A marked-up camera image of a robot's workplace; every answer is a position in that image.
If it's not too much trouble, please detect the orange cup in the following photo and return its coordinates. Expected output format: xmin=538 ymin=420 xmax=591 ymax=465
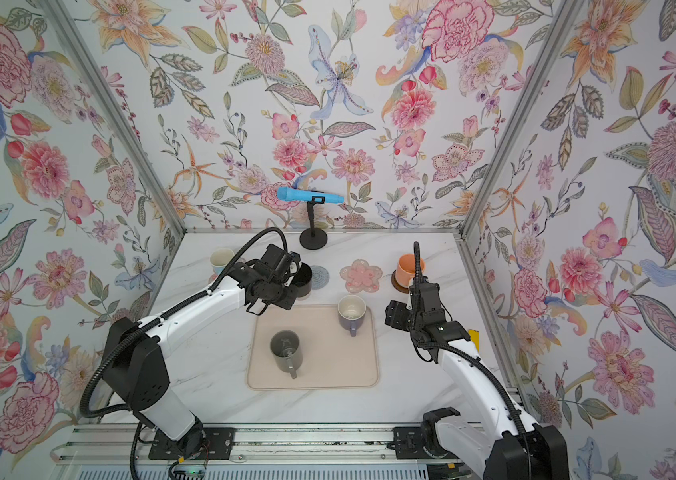
xmin=395 ymin=254 xmax=415 ymax=275

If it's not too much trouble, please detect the brown wooden round coaster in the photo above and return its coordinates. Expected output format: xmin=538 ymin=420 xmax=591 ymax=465
xmin=391 ymin=270 xmax=414 ymax=294

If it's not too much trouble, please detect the black cup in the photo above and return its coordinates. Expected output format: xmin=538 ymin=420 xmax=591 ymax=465
xmin=290 ymin=263 xmax=313 ymax=299

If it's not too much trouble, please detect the blue woven round coaster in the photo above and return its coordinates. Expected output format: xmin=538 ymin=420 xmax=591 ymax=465
xmin=311 ymin=265 xmax=330 ymax=290

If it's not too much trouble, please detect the light blue cup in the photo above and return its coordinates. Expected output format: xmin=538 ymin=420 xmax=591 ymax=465
xmin=210 ymin=247 xmax=235 ymax=276

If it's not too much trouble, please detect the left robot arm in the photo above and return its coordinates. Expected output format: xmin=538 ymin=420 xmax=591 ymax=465
xmin=102 ymin=244 xmax=302 ymax=452

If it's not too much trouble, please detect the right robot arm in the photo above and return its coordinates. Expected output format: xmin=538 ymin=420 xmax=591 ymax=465
xmin=385 ymin=242 xmax=570 ymax=479

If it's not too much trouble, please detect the pink flower silicone coaster right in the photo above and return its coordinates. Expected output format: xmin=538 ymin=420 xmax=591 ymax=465
xmin=340 ymin=259 xmax=383 ymax=294

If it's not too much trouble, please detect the grey cup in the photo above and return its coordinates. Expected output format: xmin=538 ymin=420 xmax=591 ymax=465
xmin=270 ymin=330 xmax=303 ymax=379

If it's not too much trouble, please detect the white cup with purple outside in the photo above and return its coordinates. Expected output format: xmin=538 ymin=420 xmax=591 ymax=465
xmin=337 ymin=295 xmax=367 ymax=337

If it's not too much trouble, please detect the black microphone stand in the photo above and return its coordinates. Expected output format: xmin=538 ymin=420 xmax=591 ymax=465
xmin=300 ymin=196 xmax=328 ymax=251

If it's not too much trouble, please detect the blue microphone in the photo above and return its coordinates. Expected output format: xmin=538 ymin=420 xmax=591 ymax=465
xmin=277 ymin=187 xmax=345 ymax=204

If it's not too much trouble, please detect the beige silicone tray mat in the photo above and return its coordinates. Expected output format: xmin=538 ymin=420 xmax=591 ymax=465
xmin=247 ymin=305 xmax=380 ymax=391

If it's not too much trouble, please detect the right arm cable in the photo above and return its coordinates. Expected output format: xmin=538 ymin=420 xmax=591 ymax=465
xmin=411 ymin=329 xmax=534 ymax=480

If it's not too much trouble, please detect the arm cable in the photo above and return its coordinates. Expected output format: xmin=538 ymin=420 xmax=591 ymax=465
xmin=78 ymin=226 xmax=290 ymax=480
xmin=411 ymin=329 xmax=534 ymax=480

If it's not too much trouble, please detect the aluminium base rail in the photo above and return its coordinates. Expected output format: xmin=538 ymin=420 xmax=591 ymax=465
xmin=50 ymin=417 xmax=495 ymax=466

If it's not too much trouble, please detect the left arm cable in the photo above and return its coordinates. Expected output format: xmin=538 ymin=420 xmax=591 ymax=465
xmin=78 ymin=226 xmax=290 ymax=480

